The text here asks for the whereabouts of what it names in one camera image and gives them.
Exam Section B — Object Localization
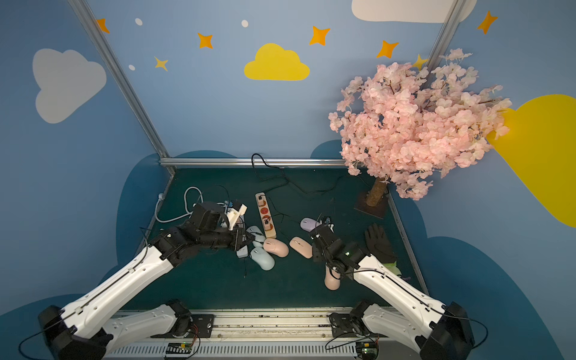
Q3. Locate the green circuit board left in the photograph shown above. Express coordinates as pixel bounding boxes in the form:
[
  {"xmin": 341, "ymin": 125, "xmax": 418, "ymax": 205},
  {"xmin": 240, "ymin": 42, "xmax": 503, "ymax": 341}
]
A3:
[{"xmin": 163, "ymin": 342, "xmax": 194, "ymax": 359}]

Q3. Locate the pink wireless mouse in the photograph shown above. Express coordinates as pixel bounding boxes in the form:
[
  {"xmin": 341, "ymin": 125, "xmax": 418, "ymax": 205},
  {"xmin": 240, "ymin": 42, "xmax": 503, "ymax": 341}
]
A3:
[
  {"xmin": 324, "ymin": 266, "xmax": 341, "ymax": 291},
  {"xmin": 262, "ymin": 238, "xmax": 290, "ymax": 258}
]

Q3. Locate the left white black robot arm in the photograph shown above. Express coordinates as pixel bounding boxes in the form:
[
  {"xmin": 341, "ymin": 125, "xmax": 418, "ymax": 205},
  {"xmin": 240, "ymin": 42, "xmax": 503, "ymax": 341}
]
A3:
[{"xmin": 38, "ymin": 225, "xmax": 255, "ymax": 359}]

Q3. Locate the pink wireless mouse front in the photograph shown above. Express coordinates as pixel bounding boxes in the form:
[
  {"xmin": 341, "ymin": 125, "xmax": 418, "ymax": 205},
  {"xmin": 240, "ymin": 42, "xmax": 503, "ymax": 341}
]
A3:
[{"xmin": 324, "ymin": 266, "xmax": 341, "ymax": 291}]

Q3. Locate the peach wireless mouse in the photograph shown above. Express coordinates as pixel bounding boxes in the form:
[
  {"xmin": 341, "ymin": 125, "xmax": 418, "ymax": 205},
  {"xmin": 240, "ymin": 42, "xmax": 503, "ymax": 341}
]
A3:
[{"xmin": 289, "ymin": 237, "xmax": 313, "ymax": 259}]

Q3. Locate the beige wooden power strip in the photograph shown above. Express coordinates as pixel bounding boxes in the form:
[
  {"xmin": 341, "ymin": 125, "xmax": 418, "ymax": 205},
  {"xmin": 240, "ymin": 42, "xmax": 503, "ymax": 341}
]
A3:
[{"xmin": 255, "ymin": 192, "xmax": 277, "ymax": 239}]

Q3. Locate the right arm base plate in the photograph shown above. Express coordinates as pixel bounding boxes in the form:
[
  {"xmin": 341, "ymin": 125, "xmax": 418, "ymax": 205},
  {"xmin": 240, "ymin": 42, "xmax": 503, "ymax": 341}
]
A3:
[{"xmin": 328, "ymin": 313, "xmax": 378, "ymax": 338}]

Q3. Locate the black green work glove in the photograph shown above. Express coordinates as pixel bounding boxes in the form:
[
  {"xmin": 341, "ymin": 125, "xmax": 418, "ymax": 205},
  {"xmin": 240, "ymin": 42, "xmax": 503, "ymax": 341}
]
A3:
[{"xmin": 364, "ymin": 223, "xmax": 401, "ymax": 276}]

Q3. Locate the green circuit board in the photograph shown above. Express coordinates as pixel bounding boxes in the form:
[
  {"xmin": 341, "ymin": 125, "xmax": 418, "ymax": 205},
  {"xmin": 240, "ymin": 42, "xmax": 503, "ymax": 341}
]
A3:
[
  {"xmin": 355, "ymin": 341, "xmax": 379, "ymax": 360},
  {"xmin": 163, "ymin": 342, "xmax": 194, "ymax": 359}
]

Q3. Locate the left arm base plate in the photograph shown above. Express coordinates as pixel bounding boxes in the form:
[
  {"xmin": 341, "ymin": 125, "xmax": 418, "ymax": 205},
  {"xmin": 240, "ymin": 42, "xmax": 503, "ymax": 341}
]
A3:
[{"xmin": 164, "ymin": 313, "xmax": 215, "ymax": 339}]

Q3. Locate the light green wireless mouse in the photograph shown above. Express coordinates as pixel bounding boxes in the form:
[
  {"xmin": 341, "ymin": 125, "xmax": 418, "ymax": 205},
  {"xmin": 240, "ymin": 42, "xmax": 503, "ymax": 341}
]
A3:
[{"xmin": 246, "ymin": 226, "xmax": 266, "ymax": 248}]

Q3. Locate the purple wireless mouse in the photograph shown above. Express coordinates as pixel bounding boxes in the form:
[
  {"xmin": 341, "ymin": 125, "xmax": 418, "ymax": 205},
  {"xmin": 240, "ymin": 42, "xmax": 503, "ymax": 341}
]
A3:
[{"xmin": 300, "ymin": 217, "xmax": 322, "ymax": 233}]

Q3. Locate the green circuit board right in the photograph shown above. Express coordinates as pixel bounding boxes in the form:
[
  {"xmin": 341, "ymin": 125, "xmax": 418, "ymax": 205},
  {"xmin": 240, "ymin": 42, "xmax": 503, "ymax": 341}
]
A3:
[{"xmin": 355, "ymin": 341, "xmax": 379, "ymax": 360}]

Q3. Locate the black power cable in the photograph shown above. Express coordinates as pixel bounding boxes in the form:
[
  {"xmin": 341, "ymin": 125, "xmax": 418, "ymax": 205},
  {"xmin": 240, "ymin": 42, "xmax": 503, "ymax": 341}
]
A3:
[{"xmin": 250, "ymin": 152, "xmax": 374, "ymax": 197}]

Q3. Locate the white power strip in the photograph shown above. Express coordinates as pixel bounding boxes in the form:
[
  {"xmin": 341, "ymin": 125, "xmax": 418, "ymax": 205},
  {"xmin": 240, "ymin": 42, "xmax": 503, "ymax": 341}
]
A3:
[{"xmin": 226, "ymin": 205, "xmax": 248, "ymax": 259}]

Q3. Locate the aluminium front rail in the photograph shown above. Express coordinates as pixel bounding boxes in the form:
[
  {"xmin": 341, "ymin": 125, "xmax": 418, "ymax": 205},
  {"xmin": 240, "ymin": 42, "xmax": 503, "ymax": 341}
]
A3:
[{"xmin": 73, "ymin": 307, "xmax": 464, "ymax": 360}]

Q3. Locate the aluminium back frame bar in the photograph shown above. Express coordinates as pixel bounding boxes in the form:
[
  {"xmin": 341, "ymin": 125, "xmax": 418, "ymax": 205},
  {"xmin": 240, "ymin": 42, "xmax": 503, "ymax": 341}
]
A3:
[{"xmin": 160, "ymin": 156, "xmax": 345, "ymax": 168}]

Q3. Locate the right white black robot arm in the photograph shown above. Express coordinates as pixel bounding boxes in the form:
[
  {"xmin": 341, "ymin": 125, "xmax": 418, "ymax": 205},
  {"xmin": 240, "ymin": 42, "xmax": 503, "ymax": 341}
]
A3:
[{"xmin": 309, "ymin": 224, "xmax": 476, "ymax": 359}]

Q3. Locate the pink cherry blossom tree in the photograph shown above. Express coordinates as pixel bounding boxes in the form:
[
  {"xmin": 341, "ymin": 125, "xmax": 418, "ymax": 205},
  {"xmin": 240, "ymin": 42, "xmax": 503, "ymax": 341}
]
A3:
[{"xmin": 328, "ymin": 49, "xmax": 512, "ymax": 214}]

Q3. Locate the light blue wireless mouse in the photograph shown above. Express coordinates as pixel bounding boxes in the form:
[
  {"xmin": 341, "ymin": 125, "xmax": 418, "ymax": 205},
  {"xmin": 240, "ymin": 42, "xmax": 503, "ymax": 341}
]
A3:
[{"xmin": 250, "ymin": 247, "xmax": 275, "ymax": 271}]

